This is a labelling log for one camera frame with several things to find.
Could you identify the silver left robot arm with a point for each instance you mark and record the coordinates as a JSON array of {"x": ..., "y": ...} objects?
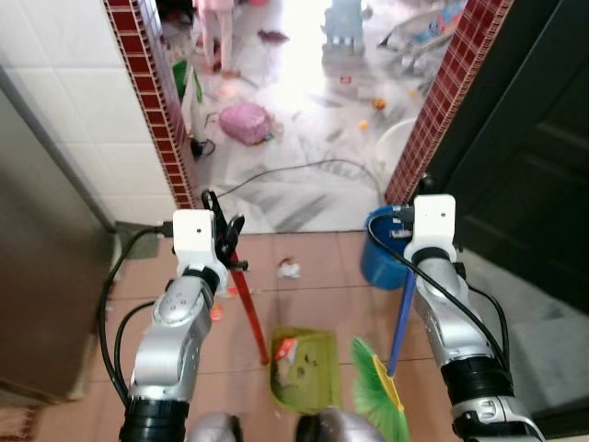
[{"x": 175, "y": 322}]

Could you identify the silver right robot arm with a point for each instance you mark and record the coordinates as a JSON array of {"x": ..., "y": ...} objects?
[{"x": 456, "y": 322}]

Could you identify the white plastic stool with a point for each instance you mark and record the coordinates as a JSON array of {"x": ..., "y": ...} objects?
[{"x": 396, "y": 143}]

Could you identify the black charger plug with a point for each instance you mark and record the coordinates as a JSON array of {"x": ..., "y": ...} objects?
[{"x": 198, "y": 147}]

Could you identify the orange wrapper scraps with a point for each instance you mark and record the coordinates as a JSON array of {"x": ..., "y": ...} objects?
[{"x": 216, "y": 312}]

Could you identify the white crumpled paper scrap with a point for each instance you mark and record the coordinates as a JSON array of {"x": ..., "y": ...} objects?
[{"x": 290, "y": 269}]

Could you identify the blue plastic bucket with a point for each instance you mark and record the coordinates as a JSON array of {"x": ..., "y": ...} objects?
[{"x": 377, "y": 262}]

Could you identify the dark door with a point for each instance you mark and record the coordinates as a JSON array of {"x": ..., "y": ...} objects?
[{"x": 525, "y": 138}]

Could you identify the red and white wrapper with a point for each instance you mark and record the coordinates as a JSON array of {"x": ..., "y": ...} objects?
[{"x": 285, "y": 348}]

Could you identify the green plastic bag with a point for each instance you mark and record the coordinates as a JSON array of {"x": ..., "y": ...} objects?
[{"x": 181, "y": 78}]

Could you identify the grey baby bouncer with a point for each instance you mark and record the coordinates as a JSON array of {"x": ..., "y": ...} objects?
[{"x": 414, "y": 41}]

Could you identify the child in pink clothes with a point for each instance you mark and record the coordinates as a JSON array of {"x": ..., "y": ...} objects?
[{"x": 217, "y": 28}]

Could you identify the dark red cloth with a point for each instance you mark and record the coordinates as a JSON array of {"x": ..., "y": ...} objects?
[{"x": 272, "y": 37}]

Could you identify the grey metal door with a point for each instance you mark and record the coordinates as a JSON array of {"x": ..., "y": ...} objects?
[{"x": 46, "y": 276}]

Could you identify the silver right robot knee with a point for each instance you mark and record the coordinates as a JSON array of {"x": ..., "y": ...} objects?
[{"x": 327, "y": 426}]

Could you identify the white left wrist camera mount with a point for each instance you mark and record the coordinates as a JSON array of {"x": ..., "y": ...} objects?
[{"x": 193, "y": 235}]

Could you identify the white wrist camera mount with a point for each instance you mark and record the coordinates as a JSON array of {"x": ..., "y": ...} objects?
[
  {"x": 434, "y": 221},
  {"x": 193, "y": 235}
]

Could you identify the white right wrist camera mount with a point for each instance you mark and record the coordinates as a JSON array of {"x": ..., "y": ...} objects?
[{"x": 434, "y": 221}]

